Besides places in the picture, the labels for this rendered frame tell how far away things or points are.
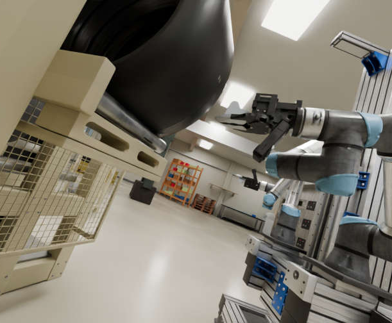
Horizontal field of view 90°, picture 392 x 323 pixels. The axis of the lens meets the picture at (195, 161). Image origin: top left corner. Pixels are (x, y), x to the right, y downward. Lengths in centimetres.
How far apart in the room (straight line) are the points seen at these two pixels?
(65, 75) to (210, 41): 31
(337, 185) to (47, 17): 62
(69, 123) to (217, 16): 40
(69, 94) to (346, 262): 103
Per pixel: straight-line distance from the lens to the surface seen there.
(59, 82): 43
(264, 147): 50
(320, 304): 98
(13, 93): 45
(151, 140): 59
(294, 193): 161
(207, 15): 55
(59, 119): 41
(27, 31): 46
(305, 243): 588
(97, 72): 38
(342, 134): 54
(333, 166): 52
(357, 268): 104
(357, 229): 104
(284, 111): 55
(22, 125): 47
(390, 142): 86
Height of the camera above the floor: 80
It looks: 9 degrees up
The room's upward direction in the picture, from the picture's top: 21 degrees clockwise
